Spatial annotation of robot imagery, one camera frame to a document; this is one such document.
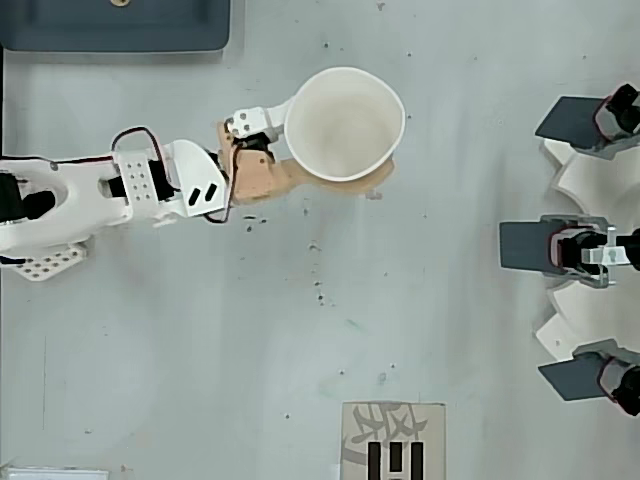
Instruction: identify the red black looped arm cable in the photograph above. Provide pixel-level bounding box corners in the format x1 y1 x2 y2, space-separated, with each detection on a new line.
109 126 167 164

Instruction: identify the white round stand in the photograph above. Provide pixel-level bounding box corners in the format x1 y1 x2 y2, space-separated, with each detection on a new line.
529 137 640 366

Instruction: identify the dark grey paddle motor unit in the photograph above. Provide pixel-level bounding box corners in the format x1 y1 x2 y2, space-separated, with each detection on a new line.
498 214 640 290
533 83 640 160
537 338 640 417

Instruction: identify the white paper cup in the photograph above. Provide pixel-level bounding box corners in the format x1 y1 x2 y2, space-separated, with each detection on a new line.
282 67 406 184

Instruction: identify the black gripper motor cable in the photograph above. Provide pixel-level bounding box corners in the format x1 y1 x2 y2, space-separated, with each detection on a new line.
204 142 240 225

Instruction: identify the tan gripper with motor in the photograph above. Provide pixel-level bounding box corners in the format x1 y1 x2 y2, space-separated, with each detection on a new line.
215 99 399 207

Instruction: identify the dark blue tray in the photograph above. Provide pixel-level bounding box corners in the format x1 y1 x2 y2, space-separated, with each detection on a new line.
0 0 232 53

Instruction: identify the silver metal bracket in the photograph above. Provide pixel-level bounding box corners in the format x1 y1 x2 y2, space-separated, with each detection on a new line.
588 225 630 287

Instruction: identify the white perforated base plate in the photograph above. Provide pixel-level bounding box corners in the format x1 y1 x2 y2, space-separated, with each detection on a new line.
14 238 92 284

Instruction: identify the grey printed card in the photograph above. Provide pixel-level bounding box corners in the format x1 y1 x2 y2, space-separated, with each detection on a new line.
341 401 448 480

